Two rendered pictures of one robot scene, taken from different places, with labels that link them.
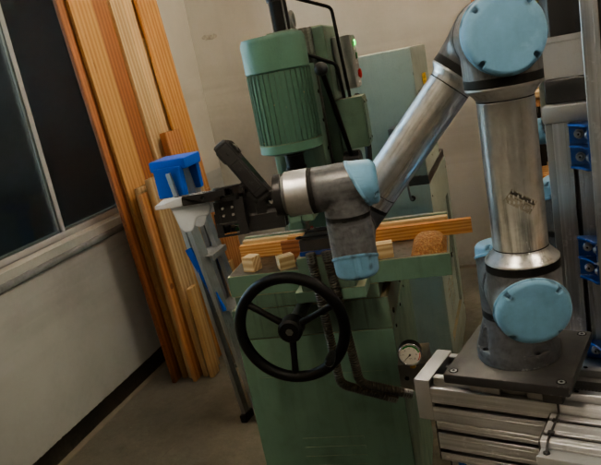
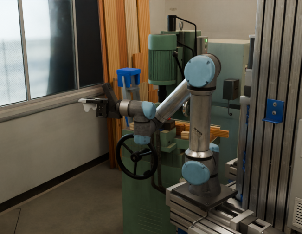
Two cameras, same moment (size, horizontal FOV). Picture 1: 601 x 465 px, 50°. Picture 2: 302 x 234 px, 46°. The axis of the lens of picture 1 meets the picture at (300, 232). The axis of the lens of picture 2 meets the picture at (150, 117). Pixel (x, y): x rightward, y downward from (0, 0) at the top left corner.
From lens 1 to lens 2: 0.68 m
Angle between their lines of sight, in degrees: 12
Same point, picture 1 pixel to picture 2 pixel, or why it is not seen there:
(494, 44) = (193, 75)
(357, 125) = not seen: hidden behind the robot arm
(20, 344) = (47, 133)
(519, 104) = (201, 97)
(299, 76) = (168, 54)
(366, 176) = (147, 108)
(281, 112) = (157, 67)
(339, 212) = (136, 119)
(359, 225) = (143, 125)
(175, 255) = not seen: hidden behind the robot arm
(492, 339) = not seen: hidden behind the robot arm
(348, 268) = (136, 139)
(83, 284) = (80, 114)
